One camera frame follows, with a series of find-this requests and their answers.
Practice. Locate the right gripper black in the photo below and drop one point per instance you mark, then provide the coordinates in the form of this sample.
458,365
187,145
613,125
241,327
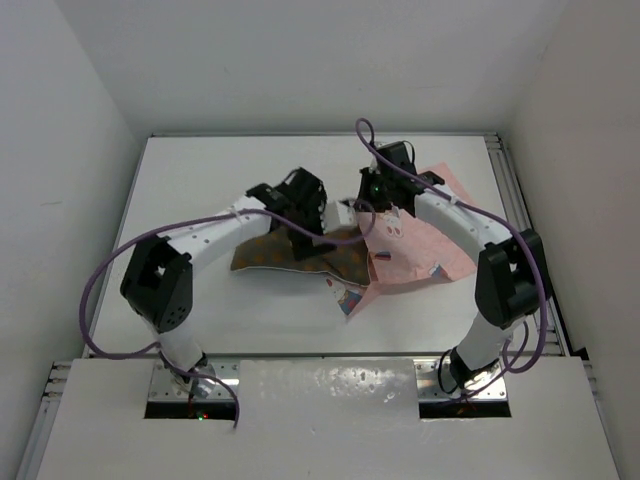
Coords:
373,187

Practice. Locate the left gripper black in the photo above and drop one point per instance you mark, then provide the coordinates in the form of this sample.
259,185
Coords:
300,244

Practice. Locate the olive pillow orange flowers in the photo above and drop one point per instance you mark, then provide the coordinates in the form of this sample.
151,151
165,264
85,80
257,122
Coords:
280,257

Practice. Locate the pink cartoon pillowcase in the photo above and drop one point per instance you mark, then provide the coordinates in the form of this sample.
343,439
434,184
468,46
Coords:
400,252

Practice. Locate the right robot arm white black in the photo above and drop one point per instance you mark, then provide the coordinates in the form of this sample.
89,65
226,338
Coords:
511,272

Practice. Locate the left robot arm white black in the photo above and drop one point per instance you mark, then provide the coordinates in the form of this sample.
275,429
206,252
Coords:
158,282

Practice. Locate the white front cover board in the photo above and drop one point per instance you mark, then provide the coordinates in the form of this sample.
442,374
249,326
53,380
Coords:
326,420

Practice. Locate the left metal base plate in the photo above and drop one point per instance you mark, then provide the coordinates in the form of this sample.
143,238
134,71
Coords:
212,384

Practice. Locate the metal base plate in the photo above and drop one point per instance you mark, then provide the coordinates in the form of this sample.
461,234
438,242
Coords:
212,384
434,383

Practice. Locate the back aluminium frame rail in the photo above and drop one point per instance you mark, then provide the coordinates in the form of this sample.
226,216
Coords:
232,134

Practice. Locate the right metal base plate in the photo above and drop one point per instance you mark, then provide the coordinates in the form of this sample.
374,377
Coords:
434,383

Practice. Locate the left aluminium frame rail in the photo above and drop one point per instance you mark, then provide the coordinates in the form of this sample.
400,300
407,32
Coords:
44,421

